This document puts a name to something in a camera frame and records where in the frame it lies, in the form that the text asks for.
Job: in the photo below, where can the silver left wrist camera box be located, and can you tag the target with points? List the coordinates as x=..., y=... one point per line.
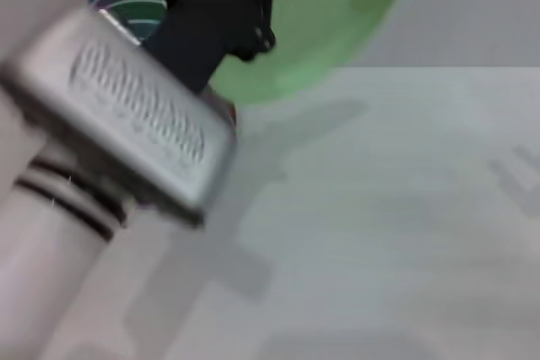
x=126, y=103

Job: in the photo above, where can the light green plate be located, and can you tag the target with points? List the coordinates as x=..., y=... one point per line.
x=320, y=31

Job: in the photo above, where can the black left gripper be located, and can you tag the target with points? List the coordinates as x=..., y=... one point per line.
x=202, y=18

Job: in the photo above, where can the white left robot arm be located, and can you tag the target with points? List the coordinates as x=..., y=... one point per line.
x=46, y=259

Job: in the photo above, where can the dark green plate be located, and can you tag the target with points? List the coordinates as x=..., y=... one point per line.
x=135, y=10

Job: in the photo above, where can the light blue plate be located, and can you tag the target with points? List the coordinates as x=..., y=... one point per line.
x=145, y=29

